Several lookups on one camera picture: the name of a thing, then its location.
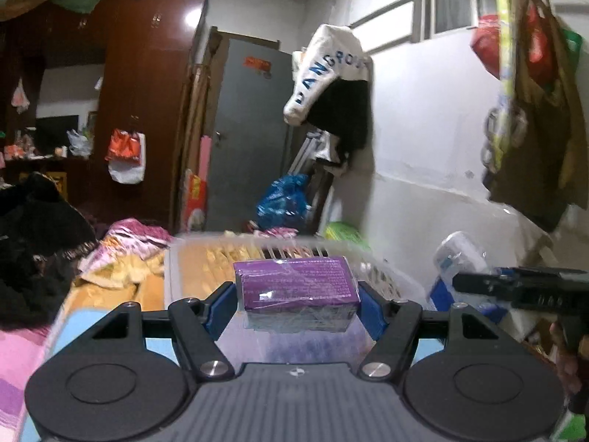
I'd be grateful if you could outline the floral yellow pink blanket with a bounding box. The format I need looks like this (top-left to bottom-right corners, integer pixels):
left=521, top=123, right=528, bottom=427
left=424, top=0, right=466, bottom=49
left=62, top=218, right=174, bottom=318

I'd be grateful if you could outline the pink board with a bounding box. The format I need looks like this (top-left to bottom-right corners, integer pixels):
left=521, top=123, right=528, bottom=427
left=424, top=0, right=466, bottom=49
left=198, top=136, right=211, bottom=180

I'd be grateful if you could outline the red and white plastic bag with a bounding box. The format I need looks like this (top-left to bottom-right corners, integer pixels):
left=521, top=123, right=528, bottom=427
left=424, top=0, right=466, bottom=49
left=105, top=129, right=147, bottom=186

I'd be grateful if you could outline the grey metal door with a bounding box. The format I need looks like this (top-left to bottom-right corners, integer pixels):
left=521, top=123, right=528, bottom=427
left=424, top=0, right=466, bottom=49
left=205, top=37, right=295, bottom=233

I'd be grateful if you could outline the white jacket with blue letters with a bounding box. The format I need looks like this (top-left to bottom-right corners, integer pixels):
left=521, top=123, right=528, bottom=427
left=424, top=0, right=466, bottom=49
left=283, top=24, right=373, bottom=126

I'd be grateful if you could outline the red hanging plastic bag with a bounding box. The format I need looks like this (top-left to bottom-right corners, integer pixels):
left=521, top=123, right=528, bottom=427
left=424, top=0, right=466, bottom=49
left=470, top=14, right=503, bottom=80

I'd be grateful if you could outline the white and blue plastic container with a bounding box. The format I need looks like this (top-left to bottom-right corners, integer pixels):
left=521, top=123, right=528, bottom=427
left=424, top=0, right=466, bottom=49
left=426, top=231, right=507, bottom=323

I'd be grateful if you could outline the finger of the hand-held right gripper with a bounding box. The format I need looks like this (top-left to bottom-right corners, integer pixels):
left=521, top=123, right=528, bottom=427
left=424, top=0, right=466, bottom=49
left=452, top=270, right=522, bottom=297

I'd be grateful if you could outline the green packet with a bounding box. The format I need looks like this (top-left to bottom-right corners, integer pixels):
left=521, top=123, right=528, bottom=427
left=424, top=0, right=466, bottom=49
left=324, top=222, right=364, bottom=242

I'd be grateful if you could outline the pink striped blanket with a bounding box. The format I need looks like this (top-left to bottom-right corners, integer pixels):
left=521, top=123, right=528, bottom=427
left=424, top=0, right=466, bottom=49
left=0, top=325, right=53, bottom=442

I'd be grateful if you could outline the window with white frame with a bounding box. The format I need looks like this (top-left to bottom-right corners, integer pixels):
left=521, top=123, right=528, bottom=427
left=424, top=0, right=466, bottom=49
left=413, top=0, right=484, bottom=43

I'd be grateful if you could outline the folded metal rack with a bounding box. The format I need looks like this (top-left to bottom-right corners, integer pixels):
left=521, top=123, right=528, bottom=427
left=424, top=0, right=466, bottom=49
left=288, top=130, right=332, bottom=180

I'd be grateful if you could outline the person's right hand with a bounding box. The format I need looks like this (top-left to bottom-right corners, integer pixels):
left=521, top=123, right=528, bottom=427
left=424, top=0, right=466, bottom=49
left=549, top=321, right=582, bottom=397

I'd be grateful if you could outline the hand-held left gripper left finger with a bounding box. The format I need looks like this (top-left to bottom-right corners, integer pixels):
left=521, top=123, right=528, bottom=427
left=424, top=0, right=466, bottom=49
left=69, top=281, right=237, bottom=382

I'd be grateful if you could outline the purple box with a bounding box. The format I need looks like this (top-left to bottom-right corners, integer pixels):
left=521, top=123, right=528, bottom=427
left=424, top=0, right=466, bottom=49
left=234, top=255, right=361, bottom=333

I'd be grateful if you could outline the white plastic basket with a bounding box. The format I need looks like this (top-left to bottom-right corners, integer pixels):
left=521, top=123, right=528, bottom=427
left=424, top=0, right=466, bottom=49
left=163, top=231, right=428, bottom=332

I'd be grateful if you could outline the pink small hanging bag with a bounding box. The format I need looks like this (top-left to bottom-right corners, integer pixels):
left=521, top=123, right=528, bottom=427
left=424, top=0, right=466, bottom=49
left=11, top=78, right=30, bottom=114

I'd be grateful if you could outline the red and white printed bag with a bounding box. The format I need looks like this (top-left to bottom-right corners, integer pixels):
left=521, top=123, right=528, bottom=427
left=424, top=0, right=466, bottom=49
left=181, top=169, right=209, bottom=233

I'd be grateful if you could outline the black clothing pile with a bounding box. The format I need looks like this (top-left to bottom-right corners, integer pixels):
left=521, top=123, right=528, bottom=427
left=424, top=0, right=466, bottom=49
left=0, top=172, right=98, bottom=330

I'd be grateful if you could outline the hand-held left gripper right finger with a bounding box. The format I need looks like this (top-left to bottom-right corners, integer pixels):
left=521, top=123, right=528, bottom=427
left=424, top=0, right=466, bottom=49
left=358, top=280, right=511, bottom=381

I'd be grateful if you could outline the black hanging garment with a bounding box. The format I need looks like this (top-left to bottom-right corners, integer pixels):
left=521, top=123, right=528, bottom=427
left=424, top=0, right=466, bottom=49
left=306, top=78, right=373, bottom=171

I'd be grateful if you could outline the black television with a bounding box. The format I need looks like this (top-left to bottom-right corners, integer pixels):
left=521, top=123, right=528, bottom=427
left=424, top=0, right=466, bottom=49
left=34, top=115, right=81, bottom=155

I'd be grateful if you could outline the yellow green hanging strip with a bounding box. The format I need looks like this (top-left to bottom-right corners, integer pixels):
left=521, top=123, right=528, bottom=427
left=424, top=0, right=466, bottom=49
left=481, top=0, right=528, bottom=172

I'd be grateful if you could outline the brown hanging bag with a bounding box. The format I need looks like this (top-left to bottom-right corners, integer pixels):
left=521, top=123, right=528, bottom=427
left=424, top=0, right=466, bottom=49
left=483, top=0, right=589, bottom=233

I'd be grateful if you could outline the brown wooden wardrobe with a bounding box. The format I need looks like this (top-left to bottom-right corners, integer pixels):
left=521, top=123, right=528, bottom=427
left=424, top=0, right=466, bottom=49
left=0, top=0, right=208, bottom=235

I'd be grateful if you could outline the blue plastic bag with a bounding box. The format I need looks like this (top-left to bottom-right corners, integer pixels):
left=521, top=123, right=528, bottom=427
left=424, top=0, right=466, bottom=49
left=255, top=174, right=311, bottom=231

